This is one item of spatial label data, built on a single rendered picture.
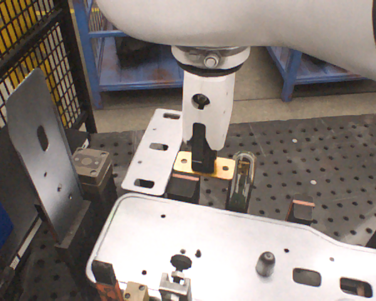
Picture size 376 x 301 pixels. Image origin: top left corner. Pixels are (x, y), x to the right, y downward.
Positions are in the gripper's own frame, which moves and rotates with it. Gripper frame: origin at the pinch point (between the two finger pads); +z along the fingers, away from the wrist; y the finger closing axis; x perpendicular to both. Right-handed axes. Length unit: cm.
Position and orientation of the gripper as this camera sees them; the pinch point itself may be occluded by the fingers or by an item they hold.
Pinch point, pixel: (204, 153)
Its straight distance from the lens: 51.8
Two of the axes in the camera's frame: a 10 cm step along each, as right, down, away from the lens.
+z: 0.0, 7.0, 7.2
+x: -9.7, -1.6, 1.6
